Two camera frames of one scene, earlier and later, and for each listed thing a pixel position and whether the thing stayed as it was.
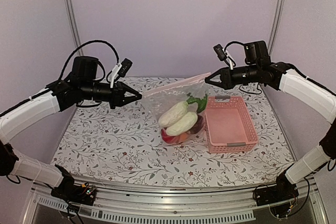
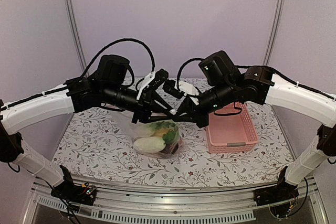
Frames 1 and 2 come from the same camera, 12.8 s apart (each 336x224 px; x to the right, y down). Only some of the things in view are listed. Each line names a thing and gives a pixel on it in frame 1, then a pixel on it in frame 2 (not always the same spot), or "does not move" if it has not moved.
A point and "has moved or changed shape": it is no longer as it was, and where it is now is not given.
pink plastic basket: x=229 y=127 does not move
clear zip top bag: x=178 y=109 has moved or changed shape
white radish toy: x=172 y=114 has moved or changed shape
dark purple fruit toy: x=198 y=128 -> x=170 y=148
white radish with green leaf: x=188 y=122 has moved or changed shape
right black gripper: x=228 y=79 -> x=193 y=114
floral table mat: x=116 y=145 does not move
